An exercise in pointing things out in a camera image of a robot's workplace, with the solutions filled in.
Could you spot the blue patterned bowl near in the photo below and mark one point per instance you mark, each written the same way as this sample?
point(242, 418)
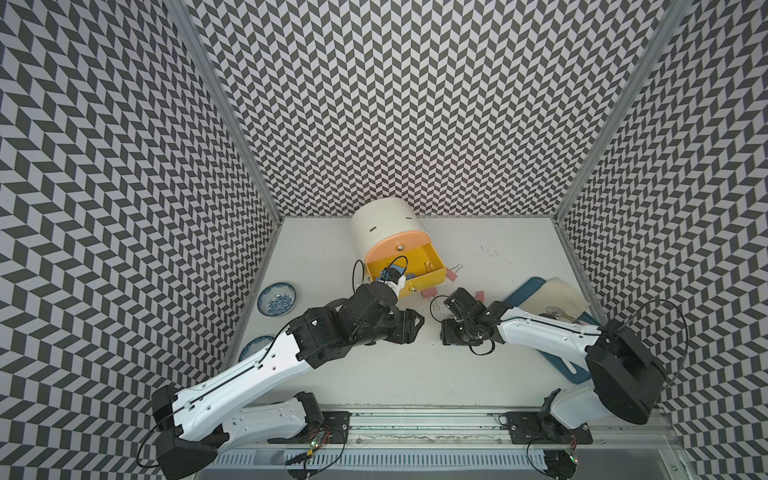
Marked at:
point(256, 348)

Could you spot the blue patterned bowl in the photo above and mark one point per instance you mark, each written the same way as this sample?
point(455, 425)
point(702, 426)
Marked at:
point(276, 299)
point(256, 348)

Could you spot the yellow drawer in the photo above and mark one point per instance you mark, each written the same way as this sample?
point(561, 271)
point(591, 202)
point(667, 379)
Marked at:
point(424, 269)

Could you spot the blue patterned bowl far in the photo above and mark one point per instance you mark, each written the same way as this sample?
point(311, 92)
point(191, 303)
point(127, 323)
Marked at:
point(276, 299)

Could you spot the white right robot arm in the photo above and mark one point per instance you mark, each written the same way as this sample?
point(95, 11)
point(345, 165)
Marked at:
point(626, 379)

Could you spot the white round drawer cabinet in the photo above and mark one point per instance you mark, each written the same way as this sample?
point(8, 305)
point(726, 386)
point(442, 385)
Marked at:
point(380, 219)

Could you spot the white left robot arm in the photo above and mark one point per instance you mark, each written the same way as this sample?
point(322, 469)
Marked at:
point(196, 423)

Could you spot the beige cloth napkin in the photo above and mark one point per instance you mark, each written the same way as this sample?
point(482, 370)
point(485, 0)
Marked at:
point(556, 292)

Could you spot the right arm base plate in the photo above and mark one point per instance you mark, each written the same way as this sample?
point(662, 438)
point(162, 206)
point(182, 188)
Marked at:
point(526, 427)

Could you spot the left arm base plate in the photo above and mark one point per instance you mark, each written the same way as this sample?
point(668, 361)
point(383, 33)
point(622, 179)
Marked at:
point(335, 423)

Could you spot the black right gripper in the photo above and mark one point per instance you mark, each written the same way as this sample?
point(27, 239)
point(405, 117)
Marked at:
point(447, 334)

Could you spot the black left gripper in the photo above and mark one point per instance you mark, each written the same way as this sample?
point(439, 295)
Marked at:
point(409, 331)

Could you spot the orange top drawer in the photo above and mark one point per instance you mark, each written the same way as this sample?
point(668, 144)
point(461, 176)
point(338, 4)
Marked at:
point(396, 245)

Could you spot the pink binder clip centre top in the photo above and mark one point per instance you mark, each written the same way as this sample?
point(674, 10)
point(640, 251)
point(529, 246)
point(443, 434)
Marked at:
point(429, 293)

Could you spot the aluminium front rail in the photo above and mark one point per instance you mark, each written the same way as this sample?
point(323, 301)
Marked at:
point(474, 428)

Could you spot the metal spoon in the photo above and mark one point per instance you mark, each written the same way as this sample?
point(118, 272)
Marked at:
point(558, 313)

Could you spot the pink binder clip far right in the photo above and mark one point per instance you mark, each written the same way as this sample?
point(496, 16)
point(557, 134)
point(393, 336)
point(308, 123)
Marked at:
point(452, 272)

